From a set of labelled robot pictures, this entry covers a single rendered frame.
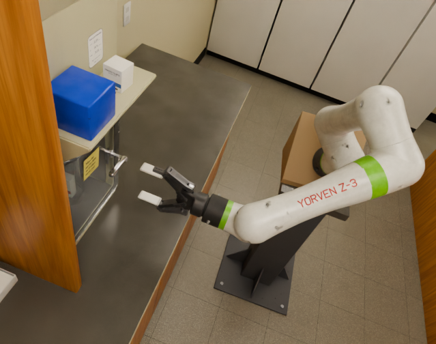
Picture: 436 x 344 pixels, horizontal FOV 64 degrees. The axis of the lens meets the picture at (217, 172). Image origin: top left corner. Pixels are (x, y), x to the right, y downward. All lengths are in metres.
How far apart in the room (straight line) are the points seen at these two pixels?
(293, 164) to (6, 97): 1.20
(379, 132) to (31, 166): 0.82
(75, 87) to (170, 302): 1.66
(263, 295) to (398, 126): 1.58
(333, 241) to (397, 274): 0.50
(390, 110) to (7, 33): 0.84
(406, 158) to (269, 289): 1.55
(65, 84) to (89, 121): 0.08
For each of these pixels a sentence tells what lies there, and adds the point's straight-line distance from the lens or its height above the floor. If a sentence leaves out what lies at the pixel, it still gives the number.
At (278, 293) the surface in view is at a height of 0.02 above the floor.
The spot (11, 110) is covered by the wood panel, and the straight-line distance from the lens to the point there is 0.66.
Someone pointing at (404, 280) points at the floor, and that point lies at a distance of 2.96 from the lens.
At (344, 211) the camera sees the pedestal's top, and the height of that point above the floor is 0.94.
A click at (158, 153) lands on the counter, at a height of 0.94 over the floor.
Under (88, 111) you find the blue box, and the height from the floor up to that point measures 1.59.
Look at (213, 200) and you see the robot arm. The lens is 1.02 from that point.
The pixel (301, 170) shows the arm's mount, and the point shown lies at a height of 1.00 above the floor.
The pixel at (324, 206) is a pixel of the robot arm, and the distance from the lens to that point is 0.94.
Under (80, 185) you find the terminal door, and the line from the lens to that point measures 1.05.
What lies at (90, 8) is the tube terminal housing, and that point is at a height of 1.68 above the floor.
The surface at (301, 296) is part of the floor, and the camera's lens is 2.45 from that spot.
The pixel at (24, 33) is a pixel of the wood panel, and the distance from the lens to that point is 0.54.
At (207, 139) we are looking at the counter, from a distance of 1.65.
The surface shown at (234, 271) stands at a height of 0.01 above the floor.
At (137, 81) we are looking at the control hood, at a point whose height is 1.51.
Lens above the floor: 2.04
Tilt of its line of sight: 47 degrees down
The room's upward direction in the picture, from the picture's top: 19 degrees clockwise
